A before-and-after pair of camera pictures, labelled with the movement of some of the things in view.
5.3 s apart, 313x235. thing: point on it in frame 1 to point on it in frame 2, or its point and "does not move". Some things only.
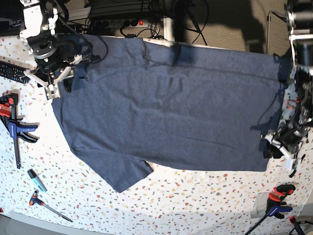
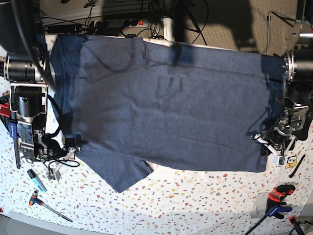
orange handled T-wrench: [35, 199] does not move
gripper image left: [52, 67] to [46, 148]
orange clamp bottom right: [292, 220] does not move
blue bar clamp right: [276, 205] does not move
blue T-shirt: [137, 102] does not move
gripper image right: [285, 140] to [278, 131]
